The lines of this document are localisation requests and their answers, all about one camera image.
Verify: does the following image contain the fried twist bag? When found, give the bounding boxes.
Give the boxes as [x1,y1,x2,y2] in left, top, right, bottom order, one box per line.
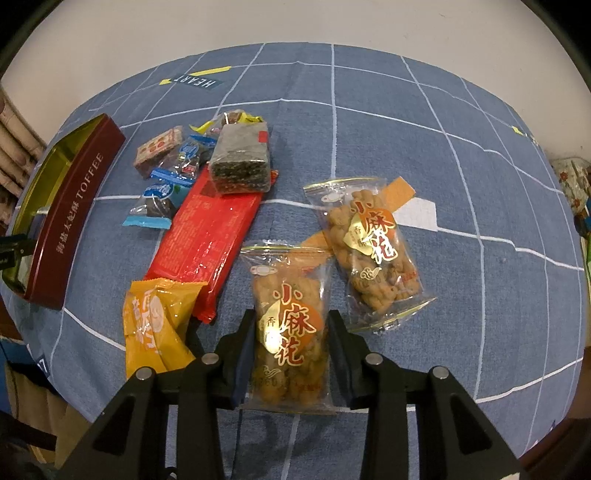
[304,177,436,332]
[240,240,332,413]

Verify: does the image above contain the orange snack packet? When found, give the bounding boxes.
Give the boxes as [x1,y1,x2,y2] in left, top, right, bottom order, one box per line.
[122,278,207,377]

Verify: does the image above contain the red snack packet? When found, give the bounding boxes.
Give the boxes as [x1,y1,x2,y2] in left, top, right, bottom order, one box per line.
[144,169,264,324]

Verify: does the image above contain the blue plum candy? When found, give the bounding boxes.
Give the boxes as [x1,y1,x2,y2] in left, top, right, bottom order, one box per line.
[122,181,189,230]

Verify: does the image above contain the brown red brick candy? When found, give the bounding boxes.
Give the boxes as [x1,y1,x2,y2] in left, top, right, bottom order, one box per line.
[133,126,183,179]

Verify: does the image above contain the dark seaweed snack block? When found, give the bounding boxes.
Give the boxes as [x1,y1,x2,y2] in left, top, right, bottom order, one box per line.
[208,121,271,195]

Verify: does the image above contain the yellow brown candy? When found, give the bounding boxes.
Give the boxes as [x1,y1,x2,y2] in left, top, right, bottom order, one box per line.
[189,109,264,138]

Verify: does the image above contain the maroon gold toffee tin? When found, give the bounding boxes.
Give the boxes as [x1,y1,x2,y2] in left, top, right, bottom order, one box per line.
[1,114,125,310]

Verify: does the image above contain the beige patterned curtain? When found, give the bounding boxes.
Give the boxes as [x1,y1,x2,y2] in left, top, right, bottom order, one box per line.
[0,89,46,231]

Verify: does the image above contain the white paper patch right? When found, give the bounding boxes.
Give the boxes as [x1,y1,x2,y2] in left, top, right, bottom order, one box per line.
[394,197,438,232]

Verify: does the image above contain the blue checked tablecloth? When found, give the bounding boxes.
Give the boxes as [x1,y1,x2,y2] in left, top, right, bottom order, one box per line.
[1,43,589,479]

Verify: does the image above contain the orange tape strip right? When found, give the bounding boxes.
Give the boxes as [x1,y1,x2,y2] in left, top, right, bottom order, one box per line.
[301,177,416,249]

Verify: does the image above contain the cluttered shelf items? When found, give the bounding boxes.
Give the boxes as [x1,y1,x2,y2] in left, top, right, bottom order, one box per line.
[550,157,590,279]

